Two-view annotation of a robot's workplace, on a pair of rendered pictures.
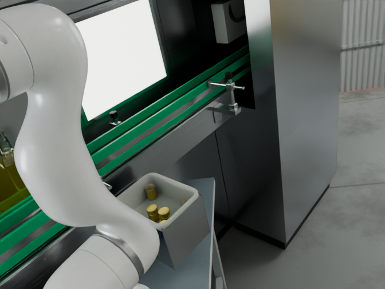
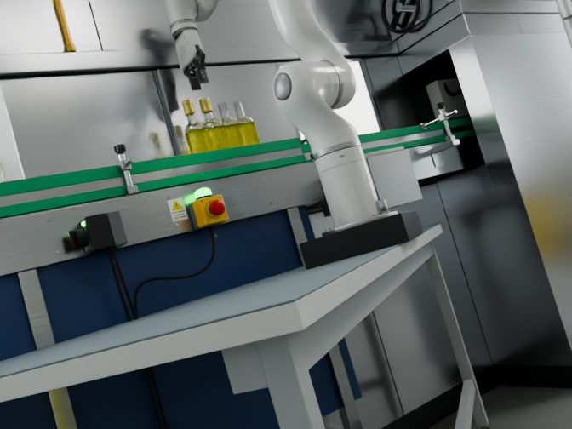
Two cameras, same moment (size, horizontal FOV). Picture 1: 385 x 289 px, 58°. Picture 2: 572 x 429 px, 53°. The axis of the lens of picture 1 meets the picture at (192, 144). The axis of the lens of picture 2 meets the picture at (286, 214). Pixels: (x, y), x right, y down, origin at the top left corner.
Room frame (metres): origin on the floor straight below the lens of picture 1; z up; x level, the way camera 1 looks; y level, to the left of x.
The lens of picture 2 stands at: (-0.96, 0.14, 0.80)
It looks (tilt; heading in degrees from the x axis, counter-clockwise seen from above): 4 degrees up; 9
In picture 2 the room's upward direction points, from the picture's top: 16 degrees counter-clockwise
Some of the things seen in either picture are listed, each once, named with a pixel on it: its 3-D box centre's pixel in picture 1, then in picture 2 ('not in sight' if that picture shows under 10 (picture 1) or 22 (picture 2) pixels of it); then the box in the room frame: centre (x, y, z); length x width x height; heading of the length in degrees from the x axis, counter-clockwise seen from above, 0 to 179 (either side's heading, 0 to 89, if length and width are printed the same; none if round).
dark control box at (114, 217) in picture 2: not in sight; (102, 233); (0.28, 0.77, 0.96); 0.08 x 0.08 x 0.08; 43
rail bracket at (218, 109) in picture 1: (227, 98); (443, 134); (1.25, -0.17, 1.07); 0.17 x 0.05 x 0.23; 43
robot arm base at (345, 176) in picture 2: not in sight; (349, 190); (0.44, 0.20, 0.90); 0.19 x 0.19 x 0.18
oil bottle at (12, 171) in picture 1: (24, 182); (250, 147); (0.82, 0.47, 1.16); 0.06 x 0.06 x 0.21; 42
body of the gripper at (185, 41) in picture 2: not in sight; (189, 48); (0.74, 0.56, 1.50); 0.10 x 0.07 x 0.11; 43
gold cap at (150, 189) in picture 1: (151, 192); not in sight; (0.91, 0.16, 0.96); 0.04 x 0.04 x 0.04
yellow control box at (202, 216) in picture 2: not in sight; (208, 213); (0.47, 0.56, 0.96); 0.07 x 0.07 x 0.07; 43
